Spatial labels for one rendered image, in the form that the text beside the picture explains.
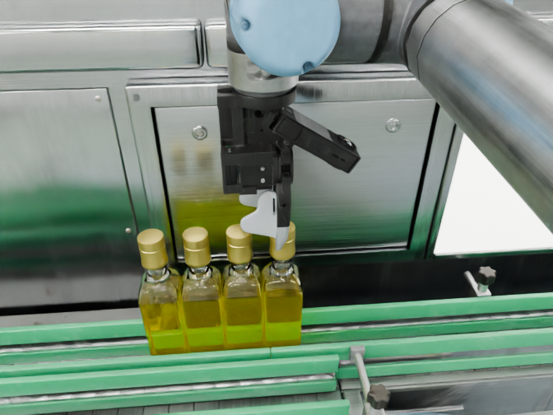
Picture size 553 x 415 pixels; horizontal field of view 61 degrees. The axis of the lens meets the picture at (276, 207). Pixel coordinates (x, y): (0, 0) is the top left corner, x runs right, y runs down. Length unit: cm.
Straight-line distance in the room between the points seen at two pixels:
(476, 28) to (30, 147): 64
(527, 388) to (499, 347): 11
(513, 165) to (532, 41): 7
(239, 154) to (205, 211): 25
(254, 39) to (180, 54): 31
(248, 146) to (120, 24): 24
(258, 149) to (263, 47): 20
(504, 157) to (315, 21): 16
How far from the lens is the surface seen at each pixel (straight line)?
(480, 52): 30
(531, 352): 89
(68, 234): 87
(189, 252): 62
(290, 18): 34
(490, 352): 85
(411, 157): 75
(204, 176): 72
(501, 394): 92
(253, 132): 53
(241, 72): 48
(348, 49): 38
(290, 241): 61
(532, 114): 26
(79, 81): 71
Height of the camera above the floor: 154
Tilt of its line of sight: 35 degrees down
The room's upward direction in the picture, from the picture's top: straight up
